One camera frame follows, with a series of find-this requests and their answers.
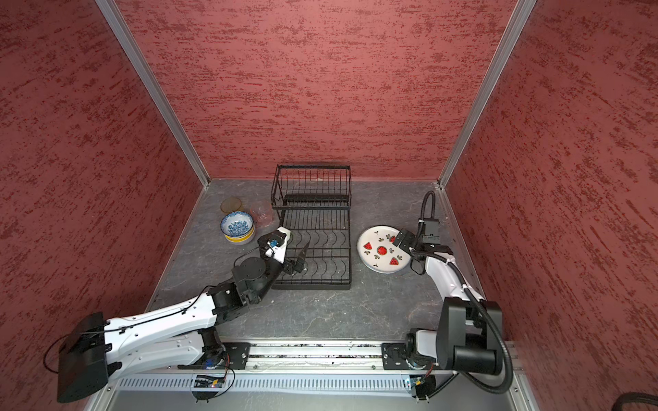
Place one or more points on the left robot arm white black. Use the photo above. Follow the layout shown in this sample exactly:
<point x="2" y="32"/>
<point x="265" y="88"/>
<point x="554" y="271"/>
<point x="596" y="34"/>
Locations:
<point x="99" y="351"/>

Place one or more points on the black wire dish rack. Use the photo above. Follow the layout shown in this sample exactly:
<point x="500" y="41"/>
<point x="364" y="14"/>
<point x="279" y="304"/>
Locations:
<point x="314" y="203"/>

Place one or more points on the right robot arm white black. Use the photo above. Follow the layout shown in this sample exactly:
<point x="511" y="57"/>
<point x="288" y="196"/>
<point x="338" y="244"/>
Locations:
<point x="464" y="340"/>

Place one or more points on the aluminium rail front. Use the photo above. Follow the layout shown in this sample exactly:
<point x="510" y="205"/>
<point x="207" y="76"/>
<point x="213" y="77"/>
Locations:
<point x="265" y="356"/>

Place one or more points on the pink transparent cup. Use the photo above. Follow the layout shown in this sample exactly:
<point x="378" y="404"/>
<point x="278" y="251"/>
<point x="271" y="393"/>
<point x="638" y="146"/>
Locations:
<point x="262" y="212"/>

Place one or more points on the white slotted cable duct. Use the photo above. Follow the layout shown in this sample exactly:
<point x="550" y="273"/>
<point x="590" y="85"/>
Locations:
<point x="335" y="384"/>

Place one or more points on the right circuit board connector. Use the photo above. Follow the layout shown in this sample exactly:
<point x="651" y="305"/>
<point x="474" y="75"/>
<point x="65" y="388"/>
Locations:
<point x="422" y="387"/>

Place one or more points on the yellow bowl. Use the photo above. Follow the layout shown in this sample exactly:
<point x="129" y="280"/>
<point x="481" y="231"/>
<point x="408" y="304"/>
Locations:
<point x="239" y="238"/>

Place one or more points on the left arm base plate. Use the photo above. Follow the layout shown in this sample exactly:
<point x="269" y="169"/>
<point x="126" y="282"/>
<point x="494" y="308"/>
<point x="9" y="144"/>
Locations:
<point x="236" y="355"/>

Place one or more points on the white blue floral bowl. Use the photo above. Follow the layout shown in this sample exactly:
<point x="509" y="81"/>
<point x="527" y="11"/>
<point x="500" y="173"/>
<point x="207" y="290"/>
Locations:
<point x="237" y="224"/>

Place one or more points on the amber transparent cup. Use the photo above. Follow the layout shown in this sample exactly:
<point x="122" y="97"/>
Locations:
<point x="230" y="205"/>

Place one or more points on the white floral plate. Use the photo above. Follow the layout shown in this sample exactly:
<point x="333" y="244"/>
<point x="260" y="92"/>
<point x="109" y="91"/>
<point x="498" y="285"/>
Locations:
<point x="376" y="249"/>

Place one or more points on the circuit board connector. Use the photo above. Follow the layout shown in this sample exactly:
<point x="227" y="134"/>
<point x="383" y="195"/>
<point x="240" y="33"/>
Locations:
<point x="422" y="387"/>
<point x="207" y="387"/>

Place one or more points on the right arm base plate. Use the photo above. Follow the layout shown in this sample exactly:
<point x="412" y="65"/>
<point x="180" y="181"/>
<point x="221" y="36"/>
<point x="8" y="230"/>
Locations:
<point x="404" y="356"/>

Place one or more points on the left circuit board connector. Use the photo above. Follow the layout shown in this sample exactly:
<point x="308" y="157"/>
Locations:
<point x="207" y="387"/>

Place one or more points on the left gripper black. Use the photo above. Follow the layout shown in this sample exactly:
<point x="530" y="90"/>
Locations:
<point x="299" y="263"/>

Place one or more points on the pale pink bowl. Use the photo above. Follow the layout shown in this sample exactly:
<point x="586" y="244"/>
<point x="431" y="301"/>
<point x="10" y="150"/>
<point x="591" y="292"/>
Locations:
<point x="245" y="241"/>

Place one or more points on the right corner aluminium profile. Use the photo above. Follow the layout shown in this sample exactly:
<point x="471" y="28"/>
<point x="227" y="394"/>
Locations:
<point x="515" y="26"/>

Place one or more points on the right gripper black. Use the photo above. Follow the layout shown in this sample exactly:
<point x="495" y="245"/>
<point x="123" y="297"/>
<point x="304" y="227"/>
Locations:
<point x="403" y="244"/>

